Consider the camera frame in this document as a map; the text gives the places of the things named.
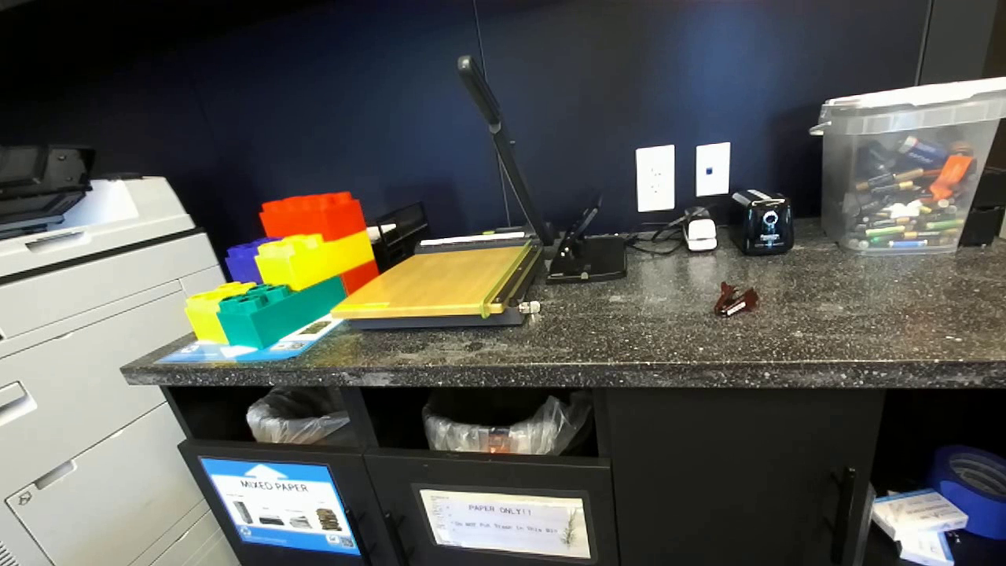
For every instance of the white wall plate with jack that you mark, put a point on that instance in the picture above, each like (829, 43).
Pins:
(711, 169)

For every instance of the brown marker with label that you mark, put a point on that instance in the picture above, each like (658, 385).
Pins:
(733, 301)

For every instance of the white paper box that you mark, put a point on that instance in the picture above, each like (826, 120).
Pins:
(919, 514)

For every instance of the black counter cabinet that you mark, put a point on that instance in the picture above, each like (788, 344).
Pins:
(733, 483)

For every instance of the black desk hole punch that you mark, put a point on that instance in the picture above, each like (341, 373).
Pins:
(586, 257)

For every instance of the clear trash bag liner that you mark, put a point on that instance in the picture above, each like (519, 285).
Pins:
(505, 422)
(296, 416)

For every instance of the blue tape roll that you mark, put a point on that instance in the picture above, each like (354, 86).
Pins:
(972, 490)

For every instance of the orange toy building block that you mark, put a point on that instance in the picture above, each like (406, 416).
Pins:
(311, 214)

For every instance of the red toy building block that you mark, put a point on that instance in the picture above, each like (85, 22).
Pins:
(358, 276)

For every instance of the white bin label sign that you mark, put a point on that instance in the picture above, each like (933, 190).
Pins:
(506, 523)

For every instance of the blue mixed paper bin label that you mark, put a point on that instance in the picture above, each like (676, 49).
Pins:
(282, 506)

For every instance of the white office copier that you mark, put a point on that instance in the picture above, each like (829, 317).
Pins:
(84, 357)

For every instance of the clear plastic bin of markers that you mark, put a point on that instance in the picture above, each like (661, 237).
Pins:
(909, 169)

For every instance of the blue printed paper sheet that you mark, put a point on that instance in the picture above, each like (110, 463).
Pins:
(240, 350)

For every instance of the large yellow toy building block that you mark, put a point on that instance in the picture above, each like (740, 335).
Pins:
(311, 260)

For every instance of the green toy building block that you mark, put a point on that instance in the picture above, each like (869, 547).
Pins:
(275, 309)

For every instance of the small yellow toy building block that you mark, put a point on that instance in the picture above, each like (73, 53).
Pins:
(206, 311)

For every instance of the black stapler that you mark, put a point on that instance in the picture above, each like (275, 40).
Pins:
(396, 233)

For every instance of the purple toy building block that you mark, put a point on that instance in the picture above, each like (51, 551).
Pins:
(243, 260)

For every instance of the white blank wall plate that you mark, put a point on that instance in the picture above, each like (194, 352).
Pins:
(656, 177)

